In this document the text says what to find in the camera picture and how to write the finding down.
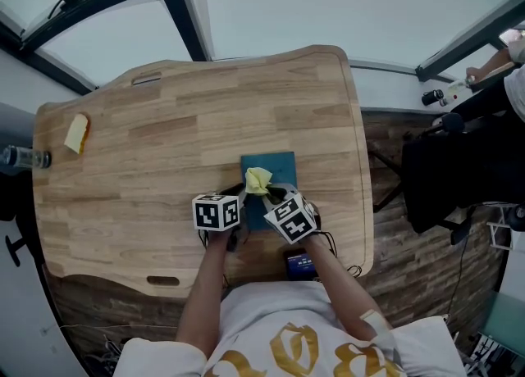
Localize yellow cleaning cloth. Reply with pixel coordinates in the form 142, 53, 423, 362
244, 166, 273, 196

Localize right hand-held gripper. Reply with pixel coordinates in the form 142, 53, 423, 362
262, 181, 319, 245

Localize white fabric strap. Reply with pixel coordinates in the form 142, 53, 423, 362
359, 308, 397, 354

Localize black lever handle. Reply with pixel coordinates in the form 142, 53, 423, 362
4, 234, 21, 268

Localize person's right forearm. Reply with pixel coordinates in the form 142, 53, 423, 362
305, 234, 393, 343

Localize black thermos flask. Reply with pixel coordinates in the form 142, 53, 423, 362
421, 89, 445, 107

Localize person's white gold-print shirt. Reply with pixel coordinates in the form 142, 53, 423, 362
112, 280, 468, 377

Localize large black framed window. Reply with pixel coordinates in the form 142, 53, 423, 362
0, 0, 212, 96

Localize small black screen device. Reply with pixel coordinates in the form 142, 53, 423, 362
284, 248, 319, 281

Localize clear plastic bottle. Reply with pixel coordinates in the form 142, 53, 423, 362
0, 144, 53, 170

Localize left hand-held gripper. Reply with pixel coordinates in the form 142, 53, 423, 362
191, 182, 250, 252

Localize black padded chair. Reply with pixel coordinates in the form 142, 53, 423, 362
0, 170, 34, 225

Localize person's left forearm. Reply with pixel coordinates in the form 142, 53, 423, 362
176, 229, 231, 356

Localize black floor cable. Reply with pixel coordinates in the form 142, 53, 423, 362
445, 243, 464, 319

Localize yellow and orange sponge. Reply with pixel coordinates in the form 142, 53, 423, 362
63, 112, 91, 155

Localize white metal rack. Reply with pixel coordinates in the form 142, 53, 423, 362
486, 202, 525, 252

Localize small open black framed window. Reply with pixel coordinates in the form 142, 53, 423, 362
414, 0, 525, 84

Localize black mesh office chair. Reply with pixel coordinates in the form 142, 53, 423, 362
401, 79, 525, 245

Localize black window handle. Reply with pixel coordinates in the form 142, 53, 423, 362
47, 0, 81, 20

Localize tangled black cables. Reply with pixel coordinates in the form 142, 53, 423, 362
84, 334, 124, 377

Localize teal notebook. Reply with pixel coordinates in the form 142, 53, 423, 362
240, 151, 297, 232

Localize pale teal box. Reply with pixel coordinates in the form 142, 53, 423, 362
477, 291, 525, 347

